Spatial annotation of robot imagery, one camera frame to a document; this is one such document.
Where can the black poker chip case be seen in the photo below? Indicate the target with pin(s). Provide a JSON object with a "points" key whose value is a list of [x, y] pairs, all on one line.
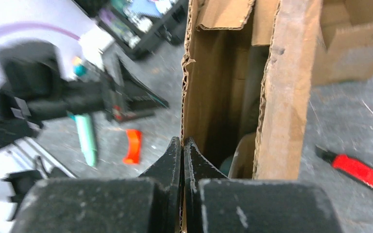
{"points": [[139, 26]]}

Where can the red black utility knife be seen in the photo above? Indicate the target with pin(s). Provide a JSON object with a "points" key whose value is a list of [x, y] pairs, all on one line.
{"points": [[350, 166]]}

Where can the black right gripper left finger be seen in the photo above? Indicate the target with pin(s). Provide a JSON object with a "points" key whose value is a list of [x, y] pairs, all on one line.
{"points": [[149, 203]]}

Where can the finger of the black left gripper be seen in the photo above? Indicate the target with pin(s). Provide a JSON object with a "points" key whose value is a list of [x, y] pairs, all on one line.
{"points": [[136, 99]]}

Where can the brown cardboard box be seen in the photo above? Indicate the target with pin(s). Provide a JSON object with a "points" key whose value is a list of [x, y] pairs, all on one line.
{"points": [[247, 77]]}

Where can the mint green marker pen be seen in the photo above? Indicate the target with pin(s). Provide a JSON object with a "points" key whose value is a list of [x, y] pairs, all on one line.
{"points": [[87, 137]]}

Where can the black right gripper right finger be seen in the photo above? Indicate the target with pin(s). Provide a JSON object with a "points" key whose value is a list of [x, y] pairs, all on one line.
{"points": [[216, 204]]}

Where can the open empty cardboard box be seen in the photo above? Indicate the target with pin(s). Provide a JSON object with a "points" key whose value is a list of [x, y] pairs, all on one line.
{"points": [[345, 44]]}

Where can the orange curved plastic piece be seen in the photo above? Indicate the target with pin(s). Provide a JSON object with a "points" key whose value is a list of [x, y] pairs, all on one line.
{"points": [[134, 146]]}

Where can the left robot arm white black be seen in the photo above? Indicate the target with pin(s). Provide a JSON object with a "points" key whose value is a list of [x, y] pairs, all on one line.
{"points": [[35, 91]]}

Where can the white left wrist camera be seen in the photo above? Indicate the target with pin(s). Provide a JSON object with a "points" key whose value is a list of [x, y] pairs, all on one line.
{"points": [[94, 43]]}

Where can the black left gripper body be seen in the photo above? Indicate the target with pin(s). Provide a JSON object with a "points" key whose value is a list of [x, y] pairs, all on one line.
{"points": [[113, 91]]}

